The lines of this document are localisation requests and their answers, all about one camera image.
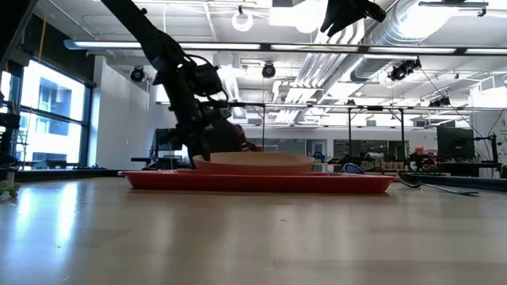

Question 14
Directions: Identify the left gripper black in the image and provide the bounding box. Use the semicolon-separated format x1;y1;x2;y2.
164;59;233;167

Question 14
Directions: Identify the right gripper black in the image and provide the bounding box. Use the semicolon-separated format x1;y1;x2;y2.
319;0;387;37

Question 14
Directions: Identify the peach round plate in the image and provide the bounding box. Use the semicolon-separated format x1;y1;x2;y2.
193;152;317;177

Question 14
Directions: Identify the red plastic tray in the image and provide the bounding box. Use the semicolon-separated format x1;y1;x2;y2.
118;169;397;195

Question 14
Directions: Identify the long ceiling light strip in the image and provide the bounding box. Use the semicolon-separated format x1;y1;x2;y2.
63;38;507;56

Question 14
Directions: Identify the large window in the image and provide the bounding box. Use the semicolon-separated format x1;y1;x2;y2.
0;59;87;168

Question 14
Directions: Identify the black computer monitor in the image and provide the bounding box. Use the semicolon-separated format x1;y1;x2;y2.
437;126;476;159

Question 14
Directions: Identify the silver ventilation duct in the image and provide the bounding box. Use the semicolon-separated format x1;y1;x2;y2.
350;0;448;82

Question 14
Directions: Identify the black ceiling camera cluster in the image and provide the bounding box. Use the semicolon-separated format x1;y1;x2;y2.
387;58;421;82

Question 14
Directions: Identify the white ring ceiling lamp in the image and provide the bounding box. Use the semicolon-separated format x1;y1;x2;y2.
231;9;254;32

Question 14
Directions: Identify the black background rig frame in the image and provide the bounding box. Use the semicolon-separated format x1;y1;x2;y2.
261;103;406;164

